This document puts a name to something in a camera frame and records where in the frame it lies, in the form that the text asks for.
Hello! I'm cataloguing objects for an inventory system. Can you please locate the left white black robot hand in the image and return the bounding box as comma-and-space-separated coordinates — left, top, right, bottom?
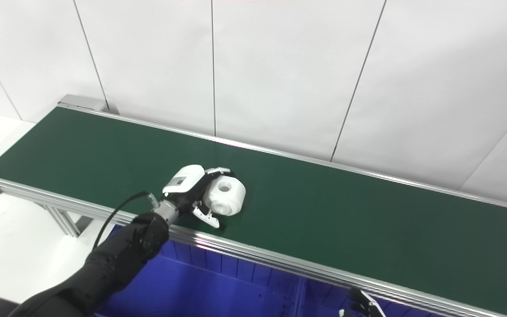
162, 165, 236, 229

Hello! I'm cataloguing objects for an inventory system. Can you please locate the blue plastic bin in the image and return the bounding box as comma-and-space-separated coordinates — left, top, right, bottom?
94, 226, 308, 317
297, 277, 441, 317

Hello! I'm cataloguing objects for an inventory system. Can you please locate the green conveyor belt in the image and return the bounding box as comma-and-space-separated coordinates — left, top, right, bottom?
0, 102, 507, 317
0, 107, 507, 316

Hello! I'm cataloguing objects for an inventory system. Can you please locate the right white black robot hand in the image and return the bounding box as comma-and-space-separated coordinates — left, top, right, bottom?
339, 288, 386, 317

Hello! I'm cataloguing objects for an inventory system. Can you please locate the white cylindrical plastic part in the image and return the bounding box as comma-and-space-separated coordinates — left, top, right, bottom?
203, 176, 246, 217

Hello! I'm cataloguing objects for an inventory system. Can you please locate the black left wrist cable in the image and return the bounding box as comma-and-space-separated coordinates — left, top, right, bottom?
91, 191, 160, 252

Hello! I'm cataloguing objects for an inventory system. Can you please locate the aluminium conveyor leg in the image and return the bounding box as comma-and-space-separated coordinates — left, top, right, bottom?
37, 203, 83, 239

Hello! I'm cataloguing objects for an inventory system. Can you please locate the grey conveyor end housing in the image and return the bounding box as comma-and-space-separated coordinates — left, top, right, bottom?
57, 94, 108, 114

